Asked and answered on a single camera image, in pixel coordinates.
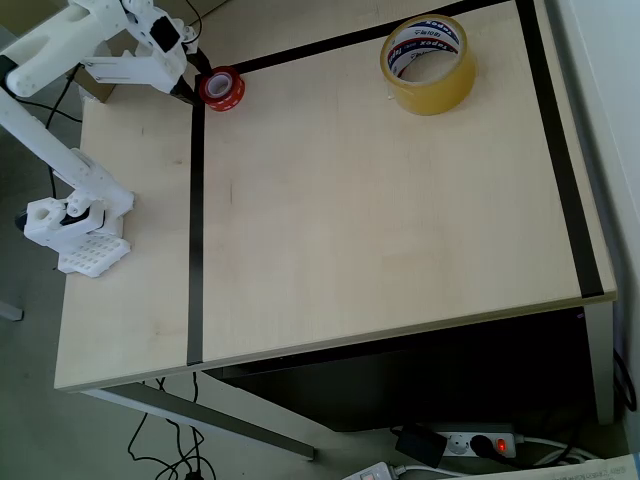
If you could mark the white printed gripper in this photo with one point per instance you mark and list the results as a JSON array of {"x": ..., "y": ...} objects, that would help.
[{"x": 176, "y": 76}]

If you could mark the red tape roll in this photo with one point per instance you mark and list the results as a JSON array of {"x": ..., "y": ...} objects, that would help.
[{"x": 235, "y": 95}]

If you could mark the white printed robot arm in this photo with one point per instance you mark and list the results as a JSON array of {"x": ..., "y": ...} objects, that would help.
[{"x": 82, "y": 172}]

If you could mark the long black tape stripe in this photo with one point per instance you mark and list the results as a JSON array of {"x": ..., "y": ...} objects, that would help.
[
  {"x": 560, "y": 150},
  {"x": 196, "y": 225},
  {"x": 310, "y": 47}
]

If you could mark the yellow packing tape roll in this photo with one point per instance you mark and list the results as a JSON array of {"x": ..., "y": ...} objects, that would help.
[{"x": 440, "y": 97}]

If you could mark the grey furniture foot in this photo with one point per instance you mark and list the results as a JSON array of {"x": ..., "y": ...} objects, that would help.
[{"x": 10, "y": 311}]

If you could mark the grey slanted table leg bar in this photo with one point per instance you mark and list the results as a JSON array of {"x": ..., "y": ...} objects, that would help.
[{"x": 225, "y": 422}]

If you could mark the black power adapter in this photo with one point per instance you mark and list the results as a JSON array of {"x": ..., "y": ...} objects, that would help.
[{"x": 420, "y": 445}]

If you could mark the white power strip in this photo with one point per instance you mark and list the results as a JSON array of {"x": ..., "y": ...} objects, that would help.
[{"x": 372, "y": 472}]

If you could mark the black round plug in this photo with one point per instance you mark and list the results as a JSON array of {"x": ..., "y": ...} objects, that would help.
[{"x": 482, "y": 445}]

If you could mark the grey upright table leg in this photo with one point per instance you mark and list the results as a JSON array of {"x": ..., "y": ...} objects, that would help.
[{"x": 602, "y": 365}]

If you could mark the printed paper sheet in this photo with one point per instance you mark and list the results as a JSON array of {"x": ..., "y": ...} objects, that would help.
[{"x": 590, "y": 470}]

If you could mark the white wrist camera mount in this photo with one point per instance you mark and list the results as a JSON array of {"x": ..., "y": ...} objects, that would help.
[{"x": 125, "y": 67}]

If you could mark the white perforated base plate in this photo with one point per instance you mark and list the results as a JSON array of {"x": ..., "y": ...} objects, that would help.
[{"x": 92, "y": 257}]

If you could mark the grey power strip red switch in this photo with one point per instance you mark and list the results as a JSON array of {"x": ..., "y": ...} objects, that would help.
[{"x": 460, "y": 445}]

